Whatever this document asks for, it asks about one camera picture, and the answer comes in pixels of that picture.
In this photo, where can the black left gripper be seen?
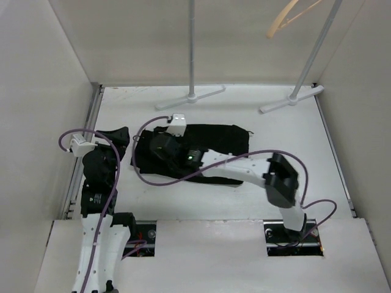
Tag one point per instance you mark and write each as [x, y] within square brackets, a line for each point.
[121, 137]

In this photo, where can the black trousers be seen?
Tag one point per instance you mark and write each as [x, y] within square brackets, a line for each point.
[220, 138]

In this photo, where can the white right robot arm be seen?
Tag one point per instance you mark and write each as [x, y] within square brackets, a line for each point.
[275, 175]

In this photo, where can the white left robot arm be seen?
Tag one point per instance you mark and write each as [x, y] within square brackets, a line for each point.
[104, 232]

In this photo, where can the wooden clothes hanger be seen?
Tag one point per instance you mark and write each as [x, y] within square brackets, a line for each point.
[281, 21]

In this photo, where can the white left rack stand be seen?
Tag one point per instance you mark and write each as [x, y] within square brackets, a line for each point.
[191, 97]

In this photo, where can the white rack stand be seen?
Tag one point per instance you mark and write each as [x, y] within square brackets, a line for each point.
[295, 97]
[191, 97]

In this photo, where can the white right rack stand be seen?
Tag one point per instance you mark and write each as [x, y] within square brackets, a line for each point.
[295, 97]

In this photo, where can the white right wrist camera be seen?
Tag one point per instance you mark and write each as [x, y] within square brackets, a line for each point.
[176, 125]

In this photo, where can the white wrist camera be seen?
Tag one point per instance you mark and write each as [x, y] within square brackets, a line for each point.
[79, 146]
[176, 125]

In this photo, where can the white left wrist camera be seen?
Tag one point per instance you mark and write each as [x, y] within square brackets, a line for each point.
[79, 146]

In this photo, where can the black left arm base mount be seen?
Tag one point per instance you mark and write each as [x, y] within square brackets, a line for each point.
[142, 243]

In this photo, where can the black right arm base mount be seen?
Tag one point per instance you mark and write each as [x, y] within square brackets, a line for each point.
[283, 242]

